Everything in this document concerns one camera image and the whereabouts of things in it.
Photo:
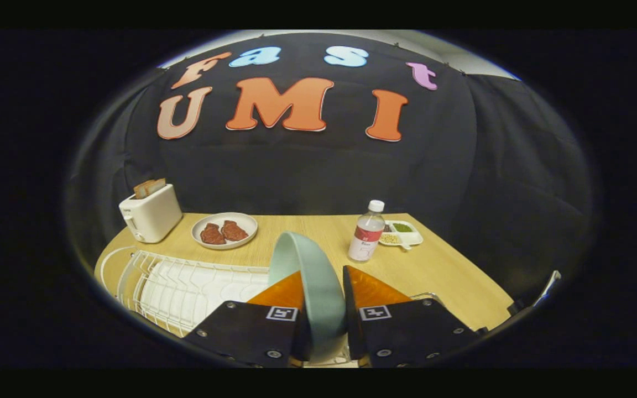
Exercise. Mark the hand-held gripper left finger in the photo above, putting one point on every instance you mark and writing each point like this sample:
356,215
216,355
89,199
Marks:
246,331

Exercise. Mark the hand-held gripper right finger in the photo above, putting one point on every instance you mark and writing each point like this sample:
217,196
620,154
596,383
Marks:
407,331

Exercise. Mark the white plate with meat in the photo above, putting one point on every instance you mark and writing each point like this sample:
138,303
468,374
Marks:
224,245

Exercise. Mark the white sectioned condiment dish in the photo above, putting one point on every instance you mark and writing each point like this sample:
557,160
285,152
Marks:
407,237

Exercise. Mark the black backdrop cloth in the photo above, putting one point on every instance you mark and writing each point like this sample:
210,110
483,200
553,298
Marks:
307,171

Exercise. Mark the clear bottle with red label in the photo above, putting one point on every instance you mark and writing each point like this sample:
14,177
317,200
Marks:
366,240

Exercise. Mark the red meat piece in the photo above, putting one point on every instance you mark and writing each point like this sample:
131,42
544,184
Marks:
212,234
234,230

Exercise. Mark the toast slice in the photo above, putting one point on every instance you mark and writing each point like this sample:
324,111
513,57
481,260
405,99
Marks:
157,185
141,189

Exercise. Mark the mint green plate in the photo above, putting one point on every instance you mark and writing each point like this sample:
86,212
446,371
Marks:
324,298

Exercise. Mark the white toaster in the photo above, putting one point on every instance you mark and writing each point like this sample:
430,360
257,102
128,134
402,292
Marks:
152,218

